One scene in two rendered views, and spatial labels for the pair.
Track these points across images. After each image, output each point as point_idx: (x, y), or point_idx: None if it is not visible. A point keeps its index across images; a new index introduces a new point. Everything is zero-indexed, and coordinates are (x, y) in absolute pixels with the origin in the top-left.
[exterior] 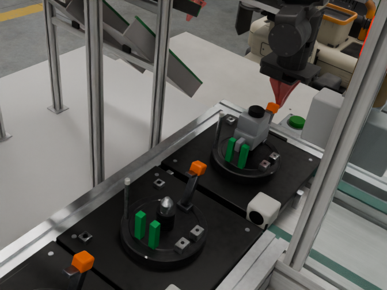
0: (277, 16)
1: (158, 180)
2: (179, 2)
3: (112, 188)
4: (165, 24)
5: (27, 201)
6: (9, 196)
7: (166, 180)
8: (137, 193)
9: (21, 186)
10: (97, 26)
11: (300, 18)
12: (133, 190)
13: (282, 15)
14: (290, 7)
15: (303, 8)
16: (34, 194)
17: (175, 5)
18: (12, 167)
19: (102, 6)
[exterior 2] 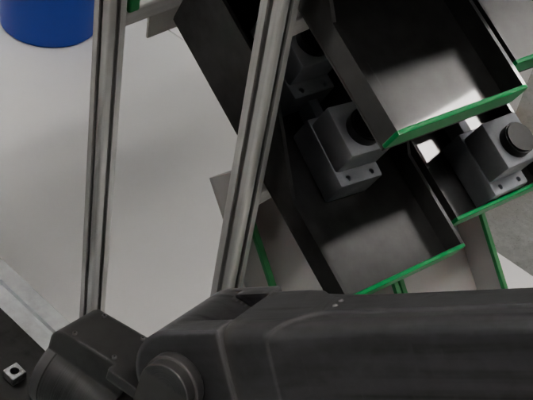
0: (90, 312)
1: (19, 371)
2: (303, 235)
3: (41, 325)
4: (224, 218)
5: (114, 277)
6: (128, 257)
7: (28, 392)
8: (3, 344)
9: (149, 270)
10: (94, 78)
11: (83, 362)
12: (13, 340)
13: (86, 317)
14: (131, 344)
15: (105, 358)
16: (129, 284)
17: (295, 231)
18: (197, 259)
19: (105, 57)
